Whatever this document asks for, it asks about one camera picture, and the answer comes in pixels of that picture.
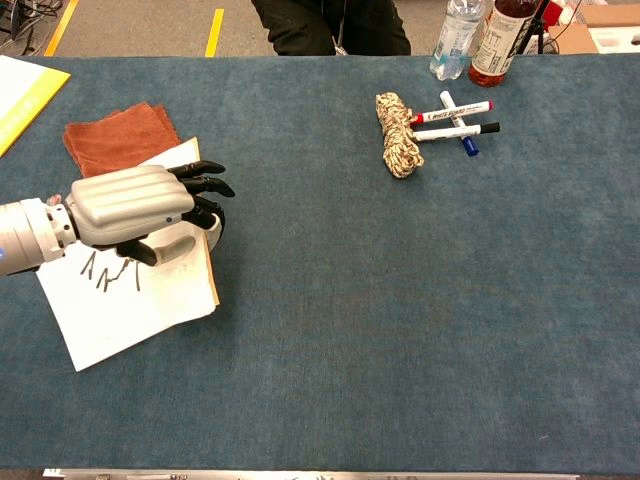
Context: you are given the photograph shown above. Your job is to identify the amber drink bottle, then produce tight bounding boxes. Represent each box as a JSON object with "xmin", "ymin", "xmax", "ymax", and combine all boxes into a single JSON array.
[{"xmin": 467, "ymin": 0, "xmax": 537, "ymax": 89}]

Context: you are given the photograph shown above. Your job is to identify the black tripod stand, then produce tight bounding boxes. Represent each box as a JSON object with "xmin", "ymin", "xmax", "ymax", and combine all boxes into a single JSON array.
[{"xmin": 514, "ymin": 0, "xmax": 551, "ymax": 55}]

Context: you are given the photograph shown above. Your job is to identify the yellow spiral notebook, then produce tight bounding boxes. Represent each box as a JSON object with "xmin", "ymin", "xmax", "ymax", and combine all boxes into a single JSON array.
[{"xmin": 35, "ymin": 135, "xmax": 221, "ymax": 373}]

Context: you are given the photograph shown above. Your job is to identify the brown cardboard box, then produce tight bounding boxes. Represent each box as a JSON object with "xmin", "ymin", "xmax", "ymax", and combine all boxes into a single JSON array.
[{"xmin": 547, "ymin": 4, "xmax": 640, "ymax": 55}]

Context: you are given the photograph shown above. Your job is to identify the black whiteboard marker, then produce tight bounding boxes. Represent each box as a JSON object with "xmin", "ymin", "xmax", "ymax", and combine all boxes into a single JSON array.
[{"xmin": 412, "ymin": 121, "xmax": 501, "ymax": 143}]

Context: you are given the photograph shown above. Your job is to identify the blue felt table cover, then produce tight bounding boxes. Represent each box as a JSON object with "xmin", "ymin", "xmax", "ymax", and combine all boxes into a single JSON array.
[{"xmin": 0, "ymin": 52, "xmax": 640, "ymax": 474}]

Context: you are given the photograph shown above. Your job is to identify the metal table edge rail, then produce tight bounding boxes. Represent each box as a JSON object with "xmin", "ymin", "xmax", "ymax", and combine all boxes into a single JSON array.
[{"xmin": 42, "ymin": 468, "xmax": 581, "ymax": 480}]

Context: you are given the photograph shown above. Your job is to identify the folded brown cloth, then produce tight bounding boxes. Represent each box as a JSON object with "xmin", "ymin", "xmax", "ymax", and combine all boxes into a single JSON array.
[{"xmin": 63, "ymin": 101, "xmax": 181, "ymax": 179}]

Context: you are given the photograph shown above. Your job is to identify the blue whiteboard marker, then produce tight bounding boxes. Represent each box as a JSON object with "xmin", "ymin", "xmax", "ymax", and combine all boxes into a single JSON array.
[{"xmin": 439, "ymin": 90, "xmax": 481, "ymax": 158}]

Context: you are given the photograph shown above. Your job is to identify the black cables and equipment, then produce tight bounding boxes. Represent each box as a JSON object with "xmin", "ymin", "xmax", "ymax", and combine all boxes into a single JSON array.
[{"xmin": 0, "ymin": 0, "xmax": 64, "ymax": 56}]

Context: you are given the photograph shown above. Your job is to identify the beige braided rope bundle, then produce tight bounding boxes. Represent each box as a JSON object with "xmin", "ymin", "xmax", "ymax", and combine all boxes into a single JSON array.
[{"xmin": 375, "ymin": 91, "xmax": 425, "ymax": 180}]

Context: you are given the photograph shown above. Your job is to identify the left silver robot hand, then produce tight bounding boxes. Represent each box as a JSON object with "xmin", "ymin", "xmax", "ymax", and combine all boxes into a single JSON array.
[{"xmin": 65, "ymin": 160, "xmax": 236, "ymax": 267}]

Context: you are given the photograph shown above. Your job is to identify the red whiteboard marker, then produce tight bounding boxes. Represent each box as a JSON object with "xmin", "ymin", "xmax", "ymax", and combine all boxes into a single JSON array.
[{"xmin": 409, "ymin": 100, "xmax": 495, "ymax": 126}]

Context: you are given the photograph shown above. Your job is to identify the clear plastic water bottle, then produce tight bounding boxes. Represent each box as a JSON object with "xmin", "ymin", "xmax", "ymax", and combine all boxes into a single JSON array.
[{"xmin": 429, "ymin": 0, "xmax": 486, "ymax": 82}]

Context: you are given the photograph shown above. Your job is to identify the seated person black trousers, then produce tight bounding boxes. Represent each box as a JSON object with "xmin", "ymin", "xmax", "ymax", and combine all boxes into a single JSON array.
[{"xmin": 249, "ymin": 0, "xmax": 412, "ymax": 57}]

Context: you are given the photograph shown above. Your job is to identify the yellow and white booklet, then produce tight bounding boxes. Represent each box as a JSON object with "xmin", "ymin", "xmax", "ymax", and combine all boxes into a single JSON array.
[{"xmin": 0, "ymin": 54, "xmax": 72, "ymax": 158}]

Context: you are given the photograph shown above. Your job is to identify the white box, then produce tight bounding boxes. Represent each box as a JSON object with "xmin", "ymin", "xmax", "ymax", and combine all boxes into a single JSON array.
[{"xmin": 588, "ymin": 27, "xmax": 640, "ymax": 55}]

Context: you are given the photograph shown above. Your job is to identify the yellow floor tape strip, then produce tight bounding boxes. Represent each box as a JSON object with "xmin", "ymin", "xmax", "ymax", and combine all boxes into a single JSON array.
[
  {"xmin": 204, "ymin": 8, "xmax": 226, "ymax": 59},
  {"xmin": 43, "ymin": 0, "xmax": 80, "ymax": 57}
]

